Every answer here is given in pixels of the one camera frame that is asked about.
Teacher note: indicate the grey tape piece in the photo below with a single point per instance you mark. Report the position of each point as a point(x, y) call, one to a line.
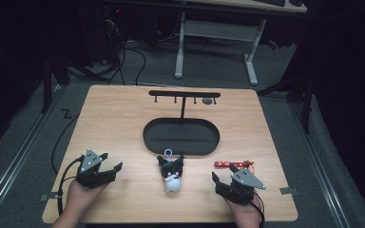
point(288, 191)
point(52, 196)

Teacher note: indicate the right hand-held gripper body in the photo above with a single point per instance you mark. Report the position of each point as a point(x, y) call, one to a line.
point(239, 190)

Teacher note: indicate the small red object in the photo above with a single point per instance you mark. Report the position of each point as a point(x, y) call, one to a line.
point(273, 44)

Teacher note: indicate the person's left hand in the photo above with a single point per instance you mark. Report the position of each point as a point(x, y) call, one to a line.
point(80, 198)

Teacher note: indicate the person's right hand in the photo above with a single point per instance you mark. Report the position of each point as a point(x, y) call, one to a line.
point(245, 212)

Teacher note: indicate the black key rack with tray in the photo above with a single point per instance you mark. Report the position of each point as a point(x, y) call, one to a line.
point(180, 136)

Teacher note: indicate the black metal stand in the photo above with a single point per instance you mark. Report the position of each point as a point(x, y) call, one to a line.
point(47, 85)
point(305, 101)

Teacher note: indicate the white frame desk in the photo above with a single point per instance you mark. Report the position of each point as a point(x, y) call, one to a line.
point(215, 31)

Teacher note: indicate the metal floor rail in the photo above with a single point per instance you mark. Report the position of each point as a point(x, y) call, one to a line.
point(321, 167)
point(15, 158)

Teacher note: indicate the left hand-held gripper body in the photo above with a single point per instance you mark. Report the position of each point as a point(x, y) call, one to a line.
point(90, 177)

